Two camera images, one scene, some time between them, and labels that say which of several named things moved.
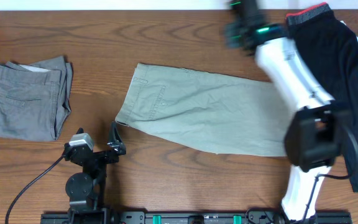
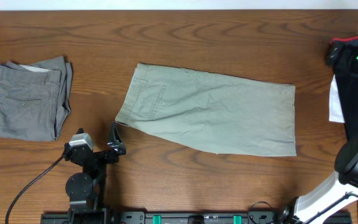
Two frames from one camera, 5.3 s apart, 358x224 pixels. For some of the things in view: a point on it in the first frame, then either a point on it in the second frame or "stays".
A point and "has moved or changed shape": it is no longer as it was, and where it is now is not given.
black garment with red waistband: x=348 y=76 has moved or changed shape
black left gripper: x=101 y=155 stays
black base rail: x=196 y=218 stays
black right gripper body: x=232 y=38 -> x=351 y=57
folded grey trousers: x=27 y=101 stays
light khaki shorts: x=208 y=111 stays
